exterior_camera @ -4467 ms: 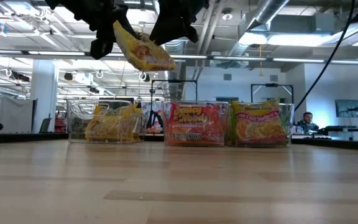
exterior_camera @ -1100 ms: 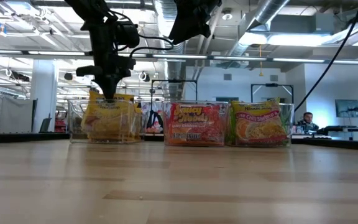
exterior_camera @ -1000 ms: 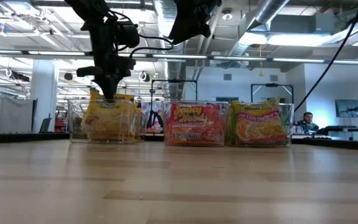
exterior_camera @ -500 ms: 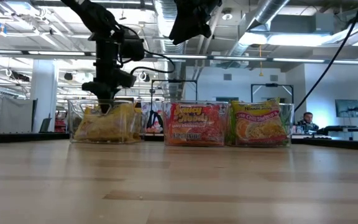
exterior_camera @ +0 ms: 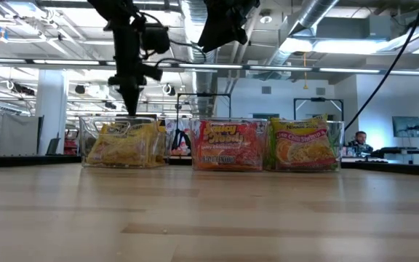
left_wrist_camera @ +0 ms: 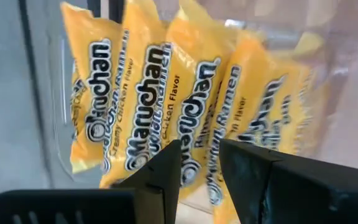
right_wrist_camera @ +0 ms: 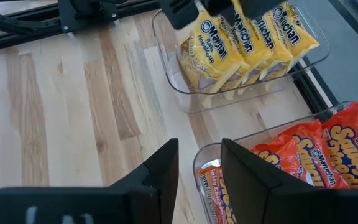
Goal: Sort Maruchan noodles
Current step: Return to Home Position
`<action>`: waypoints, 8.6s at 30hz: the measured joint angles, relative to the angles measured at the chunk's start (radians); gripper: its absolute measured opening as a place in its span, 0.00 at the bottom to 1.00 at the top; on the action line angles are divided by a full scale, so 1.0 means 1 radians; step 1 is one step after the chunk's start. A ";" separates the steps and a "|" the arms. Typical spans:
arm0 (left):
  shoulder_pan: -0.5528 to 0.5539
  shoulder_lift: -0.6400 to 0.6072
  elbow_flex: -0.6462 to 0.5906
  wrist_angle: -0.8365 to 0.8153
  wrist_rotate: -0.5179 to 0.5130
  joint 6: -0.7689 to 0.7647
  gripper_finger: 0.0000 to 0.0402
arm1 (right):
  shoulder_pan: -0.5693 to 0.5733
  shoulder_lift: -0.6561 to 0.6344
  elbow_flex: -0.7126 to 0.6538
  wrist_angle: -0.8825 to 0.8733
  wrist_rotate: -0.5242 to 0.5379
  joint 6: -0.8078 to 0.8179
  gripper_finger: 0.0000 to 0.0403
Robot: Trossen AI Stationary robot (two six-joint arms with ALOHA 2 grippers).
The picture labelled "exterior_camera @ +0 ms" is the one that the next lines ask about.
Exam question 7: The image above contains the grey ceiling box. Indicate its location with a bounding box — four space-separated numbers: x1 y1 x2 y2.
314 16 392 39

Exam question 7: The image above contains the red Saucy Noods packet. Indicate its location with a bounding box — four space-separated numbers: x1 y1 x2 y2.
191 119 267 171

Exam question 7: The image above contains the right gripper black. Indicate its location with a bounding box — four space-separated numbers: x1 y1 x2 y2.
197 0 260 53

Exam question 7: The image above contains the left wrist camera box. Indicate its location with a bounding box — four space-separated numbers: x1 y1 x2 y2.
140 23 172 55

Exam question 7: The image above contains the person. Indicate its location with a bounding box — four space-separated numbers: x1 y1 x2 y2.
347 130 375 157

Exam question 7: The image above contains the yellow creamy chicken ramen packet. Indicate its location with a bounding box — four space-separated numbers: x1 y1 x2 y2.
85 122 166 168

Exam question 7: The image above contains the dark wall monitor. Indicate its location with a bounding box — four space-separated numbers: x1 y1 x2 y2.
391 116 419 138

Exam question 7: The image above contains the long linear ceiling light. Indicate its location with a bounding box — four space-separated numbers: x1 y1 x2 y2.
0 57 419 78

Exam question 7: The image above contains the white round ceiling sensor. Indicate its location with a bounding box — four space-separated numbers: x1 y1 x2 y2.
258 9 274 25

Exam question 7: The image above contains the green lime chili ramen packet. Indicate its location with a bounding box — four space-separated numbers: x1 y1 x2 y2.
269 114 338 171

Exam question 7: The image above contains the black desk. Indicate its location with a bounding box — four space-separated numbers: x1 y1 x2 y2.
371 146 419 156

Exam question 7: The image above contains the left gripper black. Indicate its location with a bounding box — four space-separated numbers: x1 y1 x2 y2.
107 21 163 117

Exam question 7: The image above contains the clear plastic bin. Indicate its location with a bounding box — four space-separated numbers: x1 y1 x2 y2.
79 115 167 169
190 117 269 172
266 119 345 172

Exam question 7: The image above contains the grey partition panel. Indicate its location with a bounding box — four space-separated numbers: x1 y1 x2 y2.
0 113 45 156

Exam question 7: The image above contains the bright rectangular light panel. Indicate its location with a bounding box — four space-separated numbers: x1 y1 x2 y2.
280 37 392 55

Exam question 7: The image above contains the yellow hanging cord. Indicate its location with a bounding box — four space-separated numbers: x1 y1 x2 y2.
302 52 309 90

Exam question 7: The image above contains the white square pillar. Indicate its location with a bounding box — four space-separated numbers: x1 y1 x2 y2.
36 68 68 156

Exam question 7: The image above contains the silver round ventilation duct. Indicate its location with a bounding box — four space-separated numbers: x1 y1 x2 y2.
267 0 341 70
179 0 222 117

